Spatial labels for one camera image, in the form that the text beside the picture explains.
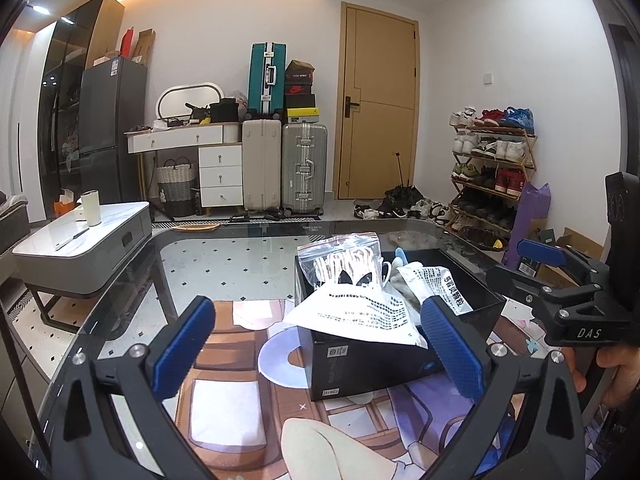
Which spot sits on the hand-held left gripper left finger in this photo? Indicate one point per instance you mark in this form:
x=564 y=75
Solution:
x=182 y=350

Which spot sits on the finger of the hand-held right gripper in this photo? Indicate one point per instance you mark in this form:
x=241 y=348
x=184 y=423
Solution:
x=542 y=251
x=550 y=297

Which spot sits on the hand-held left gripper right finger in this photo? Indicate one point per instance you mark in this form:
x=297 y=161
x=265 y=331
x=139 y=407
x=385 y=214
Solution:
x=452 y=350

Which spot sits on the black cardboard box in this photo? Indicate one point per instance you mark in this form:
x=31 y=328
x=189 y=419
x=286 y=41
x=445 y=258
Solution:
x=360 y=370

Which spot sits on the white plush toy blue ears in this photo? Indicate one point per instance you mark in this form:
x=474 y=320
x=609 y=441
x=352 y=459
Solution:
x=400 y=257

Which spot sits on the white printed medicine packet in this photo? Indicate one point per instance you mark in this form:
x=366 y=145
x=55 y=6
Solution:
x=350 y=315

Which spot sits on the clear bag of white laces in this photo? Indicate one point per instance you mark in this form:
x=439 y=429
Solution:
x=345 y=265

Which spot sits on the person's right forearm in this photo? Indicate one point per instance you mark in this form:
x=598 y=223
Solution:
x=615 y=445

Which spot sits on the person's right hand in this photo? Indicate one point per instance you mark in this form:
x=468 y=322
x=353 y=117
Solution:
x=625 y=375

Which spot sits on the dark labelled shoebox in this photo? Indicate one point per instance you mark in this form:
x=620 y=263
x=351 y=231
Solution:
x=529 y=266

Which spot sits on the purple bag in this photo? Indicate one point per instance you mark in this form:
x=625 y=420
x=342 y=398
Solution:
x=530 y=220

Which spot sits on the brown cardboard box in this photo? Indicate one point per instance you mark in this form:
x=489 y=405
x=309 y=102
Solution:
x=580 y=242

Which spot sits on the printed desk mat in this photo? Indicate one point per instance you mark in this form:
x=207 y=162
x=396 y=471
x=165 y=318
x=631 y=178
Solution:
x=240 y=395

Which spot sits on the shoe rack with shoes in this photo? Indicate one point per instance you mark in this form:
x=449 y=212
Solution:
x=510 y=180

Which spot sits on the heap of worn shoes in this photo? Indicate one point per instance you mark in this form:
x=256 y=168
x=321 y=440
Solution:
x=425 y=209

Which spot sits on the wooden shoe rack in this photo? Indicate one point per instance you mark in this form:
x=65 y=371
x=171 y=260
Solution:
x=500 y=132

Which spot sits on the white coffee table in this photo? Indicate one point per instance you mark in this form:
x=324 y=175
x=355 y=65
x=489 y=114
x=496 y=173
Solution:
x=90 y=260

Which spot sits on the striped floor rug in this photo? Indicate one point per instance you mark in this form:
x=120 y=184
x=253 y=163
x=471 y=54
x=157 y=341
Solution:
x=225 y=220

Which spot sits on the black umbrella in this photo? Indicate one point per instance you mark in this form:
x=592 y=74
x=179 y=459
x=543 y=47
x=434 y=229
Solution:
x=397 y=197

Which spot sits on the dark pen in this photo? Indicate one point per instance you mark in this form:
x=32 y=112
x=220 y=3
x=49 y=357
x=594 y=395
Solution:
x=72 y=238

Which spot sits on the woven laundry basket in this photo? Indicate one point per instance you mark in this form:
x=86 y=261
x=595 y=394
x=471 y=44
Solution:
x=176 y=187

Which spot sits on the pale cylindrical cup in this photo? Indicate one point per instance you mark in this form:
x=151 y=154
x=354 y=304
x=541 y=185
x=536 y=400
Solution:
x=92 y=208

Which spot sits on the white dressing table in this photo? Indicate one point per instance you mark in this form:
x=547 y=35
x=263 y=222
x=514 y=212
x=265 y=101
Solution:
x=220 y=180

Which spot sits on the orange tissue box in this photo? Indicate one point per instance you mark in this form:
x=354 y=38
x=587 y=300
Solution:
x=65 y=207

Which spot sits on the beige suitcase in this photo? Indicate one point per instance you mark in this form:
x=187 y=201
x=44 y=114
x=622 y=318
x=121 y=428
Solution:
x=262 y=165

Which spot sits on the wooden door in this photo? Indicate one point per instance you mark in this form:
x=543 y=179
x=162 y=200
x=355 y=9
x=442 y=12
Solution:
x=380 y=110

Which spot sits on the silver suitcase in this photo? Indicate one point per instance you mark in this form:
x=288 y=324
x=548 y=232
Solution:
x=304 y=170

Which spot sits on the dark grey fridge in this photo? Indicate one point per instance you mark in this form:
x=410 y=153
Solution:
x=112 y=125

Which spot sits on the black bag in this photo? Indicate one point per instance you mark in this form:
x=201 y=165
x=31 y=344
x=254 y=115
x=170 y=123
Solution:
x=223 y=112

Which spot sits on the oval white mirror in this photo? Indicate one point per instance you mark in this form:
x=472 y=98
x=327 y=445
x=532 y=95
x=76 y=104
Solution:
x=190 y=97

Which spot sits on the yellow black shoebox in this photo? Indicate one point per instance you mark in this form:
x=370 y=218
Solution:
x=302 y=115

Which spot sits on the dark glass cabinet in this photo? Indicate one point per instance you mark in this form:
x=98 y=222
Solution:
x=65 y=110

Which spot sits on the plain black shoebox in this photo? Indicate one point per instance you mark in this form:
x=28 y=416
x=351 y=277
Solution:
x=300 y=101

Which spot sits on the teal suitcase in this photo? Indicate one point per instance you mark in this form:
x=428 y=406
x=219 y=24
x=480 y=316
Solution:
x=267 y=82

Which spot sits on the black shoebox red logo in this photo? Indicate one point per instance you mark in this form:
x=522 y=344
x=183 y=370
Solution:
x=300 y=89

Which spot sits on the flat cardboard carton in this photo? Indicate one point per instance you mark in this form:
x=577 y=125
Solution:
x=145 y=47

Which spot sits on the red bag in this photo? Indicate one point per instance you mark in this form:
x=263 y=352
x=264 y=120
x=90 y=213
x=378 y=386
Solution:
x=127 y=44

